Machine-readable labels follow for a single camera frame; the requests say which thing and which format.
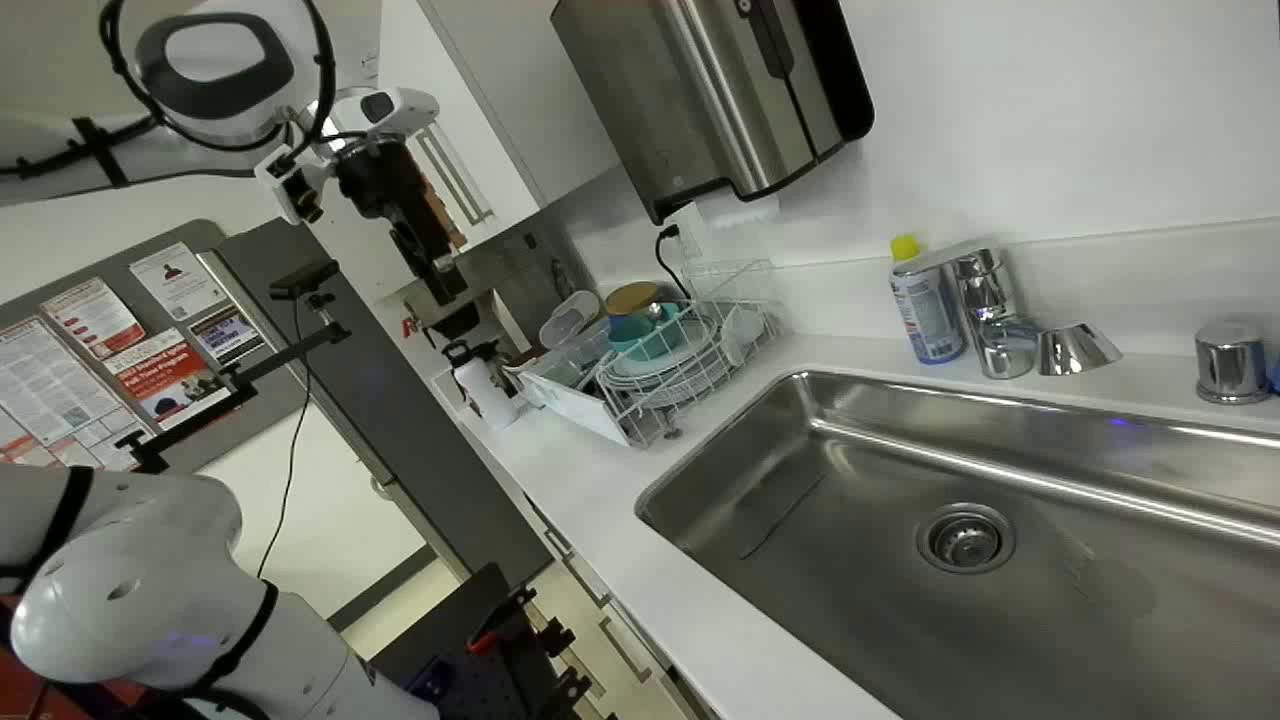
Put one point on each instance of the blue bowl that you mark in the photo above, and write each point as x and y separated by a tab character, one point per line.
644	335

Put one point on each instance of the stainless paper towel dispenser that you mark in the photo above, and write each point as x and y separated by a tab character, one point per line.
695	92

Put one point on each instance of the stainless steel sink basin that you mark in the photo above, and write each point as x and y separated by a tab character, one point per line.
1065	624

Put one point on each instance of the blue bottle with yellow cap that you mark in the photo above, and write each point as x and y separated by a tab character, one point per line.
926	313

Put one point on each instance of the red and white poster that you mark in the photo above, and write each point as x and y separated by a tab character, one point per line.
160	381

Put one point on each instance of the grey notice board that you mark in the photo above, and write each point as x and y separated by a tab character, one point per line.
80	386

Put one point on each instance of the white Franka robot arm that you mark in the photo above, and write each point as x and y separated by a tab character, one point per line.
145	602

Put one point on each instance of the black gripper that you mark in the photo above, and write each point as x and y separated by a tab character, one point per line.
381	181

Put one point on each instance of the white plastic bag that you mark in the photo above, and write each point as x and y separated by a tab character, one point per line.
575	406

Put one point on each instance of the chrome sink faucet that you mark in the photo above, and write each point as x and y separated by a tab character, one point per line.
993	323

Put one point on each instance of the black coffee machine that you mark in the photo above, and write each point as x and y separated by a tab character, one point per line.
522	284

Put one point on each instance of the dark metal stand post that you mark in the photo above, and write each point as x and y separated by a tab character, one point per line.
403	415

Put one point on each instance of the clear plastic container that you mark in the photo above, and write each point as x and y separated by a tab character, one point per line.
570	326

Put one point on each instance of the round metal sink drain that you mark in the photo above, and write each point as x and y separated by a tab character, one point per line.
964	536

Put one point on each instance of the white wall cabinet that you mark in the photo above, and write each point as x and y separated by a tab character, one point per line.
493	120

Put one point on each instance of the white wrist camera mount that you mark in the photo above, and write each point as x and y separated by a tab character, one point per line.
385	113

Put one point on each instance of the under counter drawer fronts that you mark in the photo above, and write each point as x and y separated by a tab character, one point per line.
622	652

